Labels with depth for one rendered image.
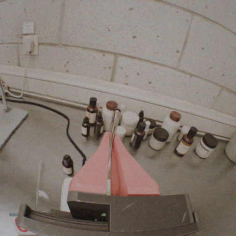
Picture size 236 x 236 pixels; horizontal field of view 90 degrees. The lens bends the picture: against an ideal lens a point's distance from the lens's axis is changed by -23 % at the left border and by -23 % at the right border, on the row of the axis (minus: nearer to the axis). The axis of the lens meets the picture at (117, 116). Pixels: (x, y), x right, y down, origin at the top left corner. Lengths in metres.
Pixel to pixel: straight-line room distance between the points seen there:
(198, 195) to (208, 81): 0.42
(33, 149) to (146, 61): 0.48
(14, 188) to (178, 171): 0.48
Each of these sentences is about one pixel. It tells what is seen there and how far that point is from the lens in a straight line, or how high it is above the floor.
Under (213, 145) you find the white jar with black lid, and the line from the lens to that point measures 0.57.
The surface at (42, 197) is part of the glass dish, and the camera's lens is 0.40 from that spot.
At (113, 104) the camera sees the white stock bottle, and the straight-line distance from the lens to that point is 0.48.
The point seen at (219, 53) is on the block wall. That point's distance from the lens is 0.62.
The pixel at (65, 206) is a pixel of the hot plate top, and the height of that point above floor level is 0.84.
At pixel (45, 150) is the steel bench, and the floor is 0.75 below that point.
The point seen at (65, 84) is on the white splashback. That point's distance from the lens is 0.61.
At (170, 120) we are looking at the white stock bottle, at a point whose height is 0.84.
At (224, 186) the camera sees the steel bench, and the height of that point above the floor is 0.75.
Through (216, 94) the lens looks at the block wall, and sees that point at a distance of 0.68.
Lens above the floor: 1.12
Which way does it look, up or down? 38 degrees down
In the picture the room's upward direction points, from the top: 13 degrees clockwise
